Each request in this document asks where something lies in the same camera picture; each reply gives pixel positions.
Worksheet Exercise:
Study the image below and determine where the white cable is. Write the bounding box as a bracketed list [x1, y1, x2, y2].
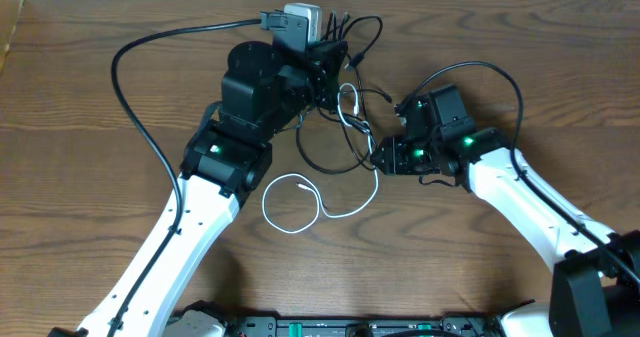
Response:
[261, 82, 380, 235]

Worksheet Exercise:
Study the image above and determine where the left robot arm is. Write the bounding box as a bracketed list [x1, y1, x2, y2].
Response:
[72, 3, 347, 336]

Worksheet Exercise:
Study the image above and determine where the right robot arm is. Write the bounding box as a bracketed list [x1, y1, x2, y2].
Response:
[371, 85, 639, 336]

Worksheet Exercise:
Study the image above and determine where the right camera black cable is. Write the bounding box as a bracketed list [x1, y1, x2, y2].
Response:
[397, 60, 640, 283]

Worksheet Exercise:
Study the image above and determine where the camera black cable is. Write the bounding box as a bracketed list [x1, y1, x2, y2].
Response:
[107, 18, 264, 337]
[397, 60, 640, 283]

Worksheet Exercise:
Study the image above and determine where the left camera black cable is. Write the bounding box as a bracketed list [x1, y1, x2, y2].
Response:
[107, 18, 264, 337]

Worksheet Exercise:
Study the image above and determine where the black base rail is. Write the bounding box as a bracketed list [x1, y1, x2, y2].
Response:
[224, 314, 502, 337]

